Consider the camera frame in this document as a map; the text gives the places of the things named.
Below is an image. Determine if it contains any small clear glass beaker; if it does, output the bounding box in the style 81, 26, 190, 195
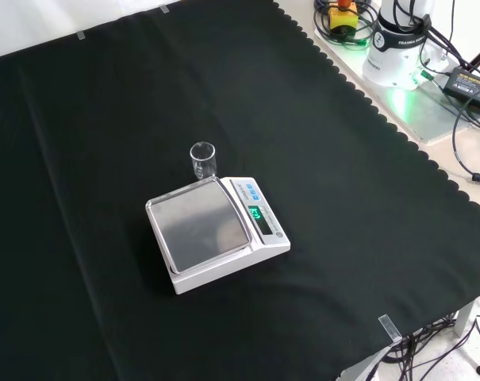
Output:
189, 141, 218, 183

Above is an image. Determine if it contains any white electronic balance steel pan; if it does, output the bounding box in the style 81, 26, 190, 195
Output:
144, 175, 292, 296

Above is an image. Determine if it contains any black scalloped bench cloth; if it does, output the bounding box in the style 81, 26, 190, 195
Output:
0, 0, 480, 381

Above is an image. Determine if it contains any yellow stop button box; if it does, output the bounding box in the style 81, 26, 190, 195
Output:
328, 0, 360, 40

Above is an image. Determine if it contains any clear tape strip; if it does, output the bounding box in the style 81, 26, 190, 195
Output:
377, 314, 404, 344

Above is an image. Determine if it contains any black power adapter brick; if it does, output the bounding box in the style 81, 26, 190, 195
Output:
442, 66, 480, 107

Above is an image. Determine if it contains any grey metal table leg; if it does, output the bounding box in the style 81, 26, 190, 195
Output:
453, 299, 477, 339

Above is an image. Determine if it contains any pale metal base plate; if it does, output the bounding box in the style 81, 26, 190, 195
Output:
313, 22, 480, 147

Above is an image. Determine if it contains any black power cable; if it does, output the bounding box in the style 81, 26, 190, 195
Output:
451, 98, 480, 184

